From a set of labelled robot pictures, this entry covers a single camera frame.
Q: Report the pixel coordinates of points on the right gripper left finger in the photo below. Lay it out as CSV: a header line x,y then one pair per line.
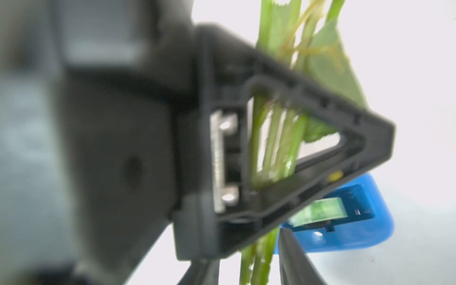
x,y
202,272

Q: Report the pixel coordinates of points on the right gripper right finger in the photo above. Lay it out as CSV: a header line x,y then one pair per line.
x,y
295,267

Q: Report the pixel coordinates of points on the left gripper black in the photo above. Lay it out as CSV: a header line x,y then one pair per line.
x,y
89,96

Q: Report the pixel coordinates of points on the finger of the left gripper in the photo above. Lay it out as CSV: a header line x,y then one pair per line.
x,y
218,212

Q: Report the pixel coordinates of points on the blue tape dispenser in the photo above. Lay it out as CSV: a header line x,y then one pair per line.
x,y
369,221

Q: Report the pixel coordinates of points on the artificial rose bouquet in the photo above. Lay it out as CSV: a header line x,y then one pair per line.
x,y
306,40

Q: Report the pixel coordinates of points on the green tape roll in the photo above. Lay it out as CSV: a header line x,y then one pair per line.
x,y
319,211

